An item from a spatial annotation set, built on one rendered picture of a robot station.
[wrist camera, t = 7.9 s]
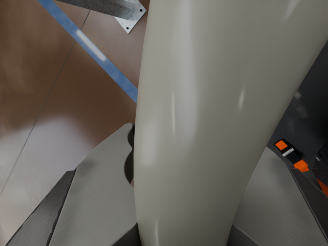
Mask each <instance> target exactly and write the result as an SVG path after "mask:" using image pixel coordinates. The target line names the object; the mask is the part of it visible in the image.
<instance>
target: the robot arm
mask: <svg viewBox="0 0 328 246"><path fill-rule="evenodd" d="M134 135H135V123H126V124H125V125H123V126H122V127H121V128H119V129H118V130H117V131H115V132H114V133H113V134H112V135H110V136H109V137H108V138H106V139H105V140H104V141H102V142H101V143H100V144H99V145H97V146H96V147H95V148H94V149H93V150H91V151H90V152H89V153H88V154H87V155H86V156H85V157H84V158H83V160H82V161H81V162H80V163H79V164H78V166H77V167H76V168H75V169H74V170H71V171H66V173H65V174H64V175H63V176H62V177H61V179H60V180H59V181H58V182H57V183H56V184H55V186H54V187H53V188H52V189H51V190H50V192H49V193H48V194H47V195H46V196H45V198H44V199H43V200H42V201H41V202H40V204H39V205H38V206H37V207H36V208H35V209H34V211H33V212H32V213H31V214H30V215H29V217H28V218H27V219H26V220H25V221H24V223H23V224H22V225H21V226H20V227H19V229H18V230H17V231H16V232H15V233H14V235H13V236H12V237H11V238H10V240H9V241H8V242H7V244H6V245H5V246H142V245H141V240H140V235H139V230H138V223H137V217H136V208H135V197H134V187H133V186H132V185H131V181H132V179H133V177H134V158H133V152H134ZM227 246H328V196H327V195H326V194H324V193H323V192H322V191H321V190H320V189H319V188H318V187H317V186H316V185H315V184H314V183H313V182H312V181H311V180H310V179H309V178H308V177H307V176H306V175H305V174H304V173H303V172H301V171H300V170H299V169H298V168H289V167H288V166H287V165H286V164H285V163H284V162H283V161H282V160H281V159H280V158H279V157H278V156H277V155H276V154H275V153H274V152H273V151H271V150H270V149H269V148H268V147H267V146H266V147H265V149H264V151H263V153H262V155H261V157H260V159H259V161H258V163H257V165H256V167H255V169H254V172H253V174H252V176H251V178H250V180H249V182H248V184H247V187H246V189H245V191H244V194H243V196H242V199H241V201H240V204H239V206H238V209H237V212H236V215H235V218H234V221H233V224H232V227H231V231H230V234H229V238H228V242H227Z"/></svg>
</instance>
